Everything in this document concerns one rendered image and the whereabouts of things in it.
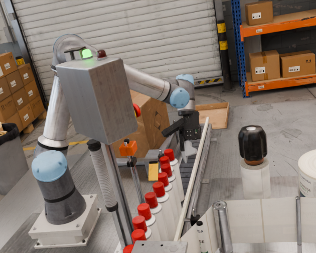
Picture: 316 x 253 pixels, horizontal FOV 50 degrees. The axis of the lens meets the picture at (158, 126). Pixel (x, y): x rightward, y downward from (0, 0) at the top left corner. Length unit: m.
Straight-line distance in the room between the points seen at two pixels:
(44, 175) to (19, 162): 2.39
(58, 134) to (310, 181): 0.87
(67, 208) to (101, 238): 0.16
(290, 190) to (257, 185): 0.22
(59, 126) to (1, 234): 0.51
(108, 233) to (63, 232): 0.16
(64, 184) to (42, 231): 0.19
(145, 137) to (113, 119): 0.80
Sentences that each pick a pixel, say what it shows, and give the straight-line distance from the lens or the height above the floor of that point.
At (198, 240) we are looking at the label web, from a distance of 0.91.
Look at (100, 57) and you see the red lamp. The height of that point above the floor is 1.48.
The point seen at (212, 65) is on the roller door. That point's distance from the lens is 5.31.
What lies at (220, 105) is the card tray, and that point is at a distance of 2.16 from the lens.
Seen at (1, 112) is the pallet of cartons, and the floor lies 0.52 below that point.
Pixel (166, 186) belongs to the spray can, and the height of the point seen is 1.05.
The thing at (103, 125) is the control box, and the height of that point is 1.34.
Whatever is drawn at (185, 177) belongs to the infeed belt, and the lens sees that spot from 1.40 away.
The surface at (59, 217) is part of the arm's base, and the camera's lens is 1.28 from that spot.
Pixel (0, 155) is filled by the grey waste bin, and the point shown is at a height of 0.44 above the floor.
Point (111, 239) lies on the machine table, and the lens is 1.27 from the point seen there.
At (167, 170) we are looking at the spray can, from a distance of 1.08.
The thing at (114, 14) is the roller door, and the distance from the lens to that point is 5.33.
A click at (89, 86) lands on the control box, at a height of 1.43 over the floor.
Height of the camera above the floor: 1.61
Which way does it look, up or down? 22 degrees down
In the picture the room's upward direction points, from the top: 12 degrees counter-clockwise
